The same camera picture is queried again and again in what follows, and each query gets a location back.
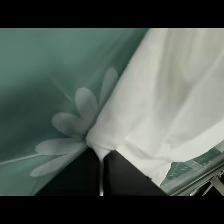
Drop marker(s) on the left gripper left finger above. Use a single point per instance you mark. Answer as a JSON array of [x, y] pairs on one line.
[[75, 176]]

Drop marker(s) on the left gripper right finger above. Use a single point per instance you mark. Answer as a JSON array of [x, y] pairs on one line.
[[128, 178]]

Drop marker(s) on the white garment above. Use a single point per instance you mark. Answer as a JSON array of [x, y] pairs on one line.
[[160, 100]]

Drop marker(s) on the silver frame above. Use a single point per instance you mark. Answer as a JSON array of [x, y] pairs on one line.
[[213, 183]]

